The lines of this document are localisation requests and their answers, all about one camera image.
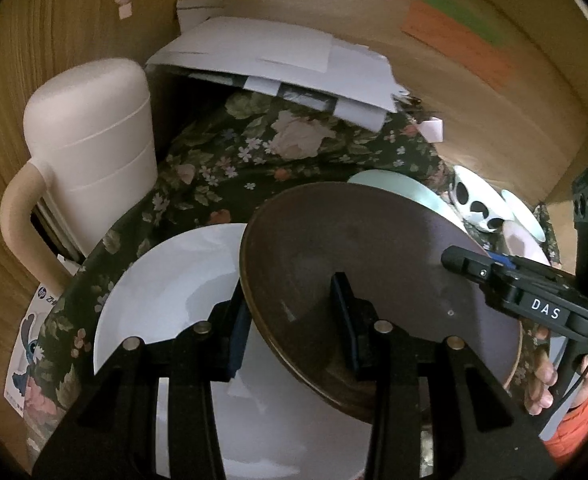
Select mint green plate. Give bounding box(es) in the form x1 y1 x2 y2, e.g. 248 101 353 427
347 169 465 232

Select green sticky note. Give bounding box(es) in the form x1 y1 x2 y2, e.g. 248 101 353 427
421 0 506 47

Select white plate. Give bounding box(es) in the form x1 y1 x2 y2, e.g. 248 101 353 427
93 223 371 479

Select floral tablecloth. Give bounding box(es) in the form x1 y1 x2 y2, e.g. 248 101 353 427
24 90 454 460

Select right hand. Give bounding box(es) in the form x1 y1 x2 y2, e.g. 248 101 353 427
524 348 588 416

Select white bowl black spots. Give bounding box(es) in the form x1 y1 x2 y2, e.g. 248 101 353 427
449 165 514 233

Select small mint green bowl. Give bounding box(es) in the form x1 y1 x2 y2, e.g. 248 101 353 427
500 188 546 244

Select small white box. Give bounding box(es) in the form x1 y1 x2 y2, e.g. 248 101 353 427
418 117 444 144

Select dark brown plate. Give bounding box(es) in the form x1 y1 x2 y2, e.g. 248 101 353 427
240 182 522 422

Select white paper stack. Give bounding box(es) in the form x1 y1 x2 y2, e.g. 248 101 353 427
148 8 409 132

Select stitch cartoon box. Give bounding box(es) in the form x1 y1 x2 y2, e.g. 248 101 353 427
3 284 56 416

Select orange sleeve forearm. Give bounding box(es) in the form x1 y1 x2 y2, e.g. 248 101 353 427
544 399 588 466

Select orange sticky note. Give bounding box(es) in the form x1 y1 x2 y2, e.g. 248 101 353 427
401 0 513 90

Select pink bowl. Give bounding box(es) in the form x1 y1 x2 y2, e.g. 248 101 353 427
499 221 550 266

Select pink thermos mug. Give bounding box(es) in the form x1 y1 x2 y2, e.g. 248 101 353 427
0 58 157 296

